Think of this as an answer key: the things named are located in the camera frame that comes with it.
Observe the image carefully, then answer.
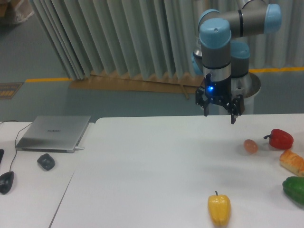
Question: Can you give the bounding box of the grey folding curtain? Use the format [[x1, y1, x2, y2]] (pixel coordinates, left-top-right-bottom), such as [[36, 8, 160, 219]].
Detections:
[[30, 0, 304, 80]]

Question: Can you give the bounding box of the brown cardboard sheet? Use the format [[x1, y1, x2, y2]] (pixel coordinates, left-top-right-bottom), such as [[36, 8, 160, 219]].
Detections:
[[69, 71, 204, 99]]

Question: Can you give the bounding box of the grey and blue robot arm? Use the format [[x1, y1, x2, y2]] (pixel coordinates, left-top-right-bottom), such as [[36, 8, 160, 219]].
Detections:
[[191, 0, 282, 124]]

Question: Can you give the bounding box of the black computer mouse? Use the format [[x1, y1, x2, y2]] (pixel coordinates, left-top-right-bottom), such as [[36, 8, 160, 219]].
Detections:
[[0, 171, 15, 195]]

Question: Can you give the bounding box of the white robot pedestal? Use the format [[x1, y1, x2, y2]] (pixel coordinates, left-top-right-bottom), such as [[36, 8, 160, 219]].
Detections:
[[213, 72, 261, 116]]

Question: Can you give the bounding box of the yellow bell pepper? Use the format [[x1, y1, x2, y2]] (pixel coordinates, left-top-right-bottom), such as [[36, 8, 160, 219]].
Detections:
[[208, 191, 231, 228]]

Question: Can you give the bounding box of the green bell pepper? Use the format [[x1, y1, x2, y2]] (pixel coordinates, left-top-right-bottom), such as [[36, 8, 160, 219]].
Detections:
[[282, 176, 304, 205]]

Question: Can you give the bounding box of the golden bread loaf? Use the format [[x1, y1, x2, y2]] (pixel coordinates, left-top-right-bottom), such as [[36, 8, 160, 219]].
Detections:
[[279, 150, 304, 177]]

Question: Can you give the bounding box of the red bell pepper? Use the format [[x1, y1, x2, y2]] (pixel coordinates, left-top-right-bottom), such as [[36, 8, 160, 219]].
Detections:
[[264, 129, 294, 150]]

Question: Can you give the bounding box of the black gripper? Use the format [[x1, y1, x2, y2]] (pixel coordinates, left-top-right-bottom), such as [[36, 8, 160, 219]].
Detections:
[[195, 73, 244, 124]]

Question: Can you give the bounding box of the black mouse cable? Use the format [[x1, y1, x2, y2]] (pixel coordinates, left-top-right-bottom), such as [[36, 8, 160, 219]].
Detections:
[[9, 121, 33, 172]]

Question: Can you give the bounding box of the silver closed laptop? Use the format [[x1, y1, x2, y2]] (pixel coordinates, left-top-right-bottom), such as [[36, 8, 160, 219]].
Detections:
[[16, 115, 91, 153]]

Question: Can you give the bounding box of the brown egg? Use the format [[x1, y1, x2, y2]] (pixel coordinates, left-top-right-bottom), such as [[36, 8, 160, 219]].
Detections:
[[243, 139, 258, 153]]

